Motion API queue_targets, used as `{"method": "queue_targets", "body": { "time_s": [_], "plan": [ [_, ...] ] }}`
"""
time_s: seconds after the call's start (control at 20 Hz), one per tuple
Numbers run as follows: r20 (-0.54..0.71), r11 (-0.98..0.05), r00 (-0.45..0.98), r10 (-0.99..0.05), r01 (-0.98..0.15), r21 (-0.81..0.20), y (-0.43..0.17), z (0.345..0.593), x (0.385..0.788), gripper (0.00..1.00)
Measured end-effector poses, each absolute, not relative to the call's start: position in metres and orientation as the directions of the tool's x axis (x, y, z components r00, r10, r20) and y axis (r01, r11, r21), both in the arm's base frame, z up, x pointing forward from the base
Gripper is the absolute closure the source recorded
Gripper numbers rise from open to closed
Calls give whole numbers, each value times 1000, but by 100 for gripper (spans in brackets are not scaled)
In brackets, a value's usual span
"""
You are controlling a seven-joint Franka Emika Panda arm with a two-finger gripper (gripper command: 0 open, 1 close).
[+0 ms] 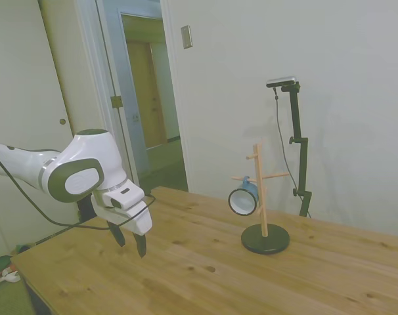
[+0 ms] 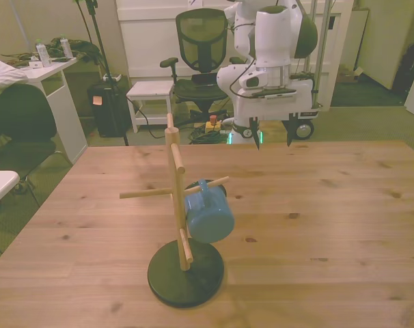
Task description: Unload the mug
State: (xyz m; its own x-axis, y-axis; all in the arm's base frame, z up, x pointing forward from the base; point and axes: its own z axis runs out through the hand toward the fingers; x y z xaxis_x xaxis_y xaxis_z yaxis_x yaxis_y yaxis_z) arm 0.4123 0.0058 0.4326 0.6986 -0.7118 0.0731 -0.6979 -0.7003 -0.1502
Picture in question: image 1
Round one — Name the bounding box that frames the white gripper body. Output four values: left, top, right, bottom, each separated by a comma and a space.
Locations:
90, 189, 153, 236

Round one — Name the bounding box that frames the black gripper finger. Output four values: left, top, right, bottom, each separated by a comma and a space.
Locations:
107, 221, 126, 247
133, 231, 148, 260

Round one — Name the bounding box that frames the blue enamel mug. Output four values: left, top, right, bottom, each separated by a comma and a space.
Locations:
227, 176, 260, 217

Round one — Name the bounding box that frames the wooden mug tree black base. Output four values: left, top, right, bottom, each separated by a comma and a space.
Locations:
231, 140, 291, 255

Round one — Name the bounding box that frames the black box on floor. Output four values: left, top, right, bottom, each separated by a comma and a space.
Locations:
77, 196, 97, 224

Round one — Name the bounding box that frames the white object on floor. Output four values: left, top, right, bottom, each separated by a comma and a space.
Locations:
1, 267, 21, 284

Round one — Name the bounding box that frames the grey open door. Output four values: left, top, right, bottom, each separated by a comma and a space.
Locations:
95, 0, 151, 186

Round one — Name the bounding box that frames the wooden hallway door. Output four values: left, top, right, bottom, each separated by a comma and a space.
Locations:
125, 39, 169, 149

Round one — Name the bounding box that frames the white closet door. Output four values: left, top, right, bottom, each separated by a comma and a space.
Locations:
0, 0, 79, 255

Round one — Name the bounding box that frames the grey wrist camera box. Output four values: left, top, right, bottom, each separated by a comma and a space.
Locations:
102, 178, 146, 211

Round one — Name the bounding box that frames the black camera stand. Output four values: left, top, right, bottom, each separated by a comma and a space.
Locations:
280, 82, 313, 218

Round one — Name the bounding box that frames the metal wall switch plate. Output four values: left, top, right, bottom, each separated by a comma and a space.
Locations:
181, 24, 193, 50

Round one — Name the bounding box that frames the grey camera on stand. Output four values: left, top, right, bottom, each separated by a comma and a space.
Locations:
266, 75, 298, 89

